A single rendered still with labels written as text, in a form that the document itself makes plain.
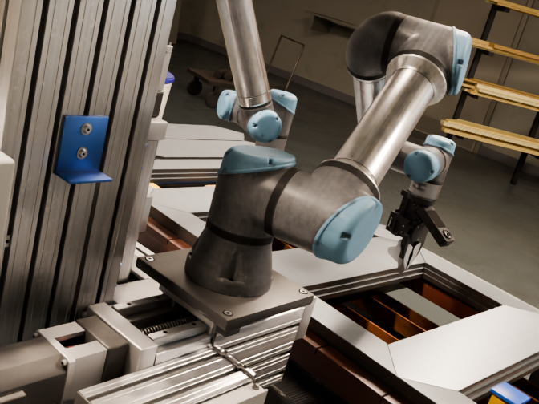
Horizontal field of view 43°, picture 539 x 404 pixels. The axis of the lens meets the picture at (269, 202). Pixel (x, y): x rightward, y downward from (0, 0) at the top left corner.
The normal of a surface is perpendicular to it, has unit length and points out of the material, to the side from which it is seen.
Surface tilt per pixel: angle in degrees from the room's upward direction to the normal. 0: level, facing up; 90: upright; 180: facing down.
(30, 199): 90
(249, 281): 72
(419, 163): 90
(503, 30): 90
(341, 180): 40
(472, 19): 90
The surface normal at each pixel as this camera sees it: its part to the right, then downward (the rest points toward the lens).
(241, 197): -0.45, 0.17
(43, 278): 0.73, 0.39
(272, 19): -0.64, 0.07
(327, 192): -0.08, -0.61
